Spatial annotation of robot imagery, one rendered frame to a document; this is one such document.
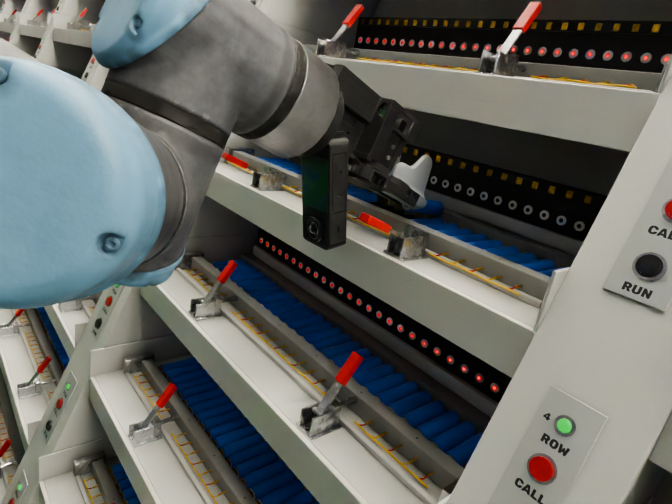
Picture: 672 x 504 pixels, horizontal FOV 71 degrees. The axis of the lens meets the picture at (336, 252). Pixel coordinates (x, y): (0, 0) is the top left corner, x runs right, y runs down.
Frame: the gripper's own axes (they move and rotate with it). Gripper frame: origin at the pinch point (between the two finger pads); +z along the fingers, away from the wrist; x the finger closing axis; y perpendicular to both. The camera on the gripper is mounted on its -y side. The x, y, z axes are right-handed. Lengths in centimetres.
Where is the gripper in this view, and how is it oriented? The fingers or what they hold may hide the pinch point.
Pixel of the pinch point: (408, 204)
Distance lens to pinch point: 58.6
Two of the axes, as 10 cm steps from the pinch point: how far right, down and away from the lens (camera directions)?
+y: 4.2, -9.0, -0.7
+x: -6.5, -3.5, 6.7
